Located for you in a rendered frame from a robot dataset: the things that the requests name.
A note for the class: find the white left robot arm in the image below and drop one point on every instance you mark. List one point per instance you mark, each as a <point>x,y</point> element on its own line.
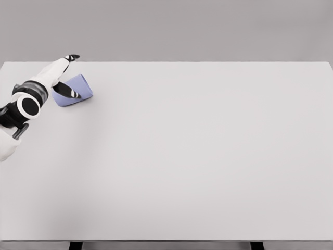
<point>26,104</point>

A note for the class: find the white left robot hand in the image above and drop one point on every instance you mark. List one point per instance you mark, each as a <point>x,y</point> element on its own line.
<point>57,68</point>

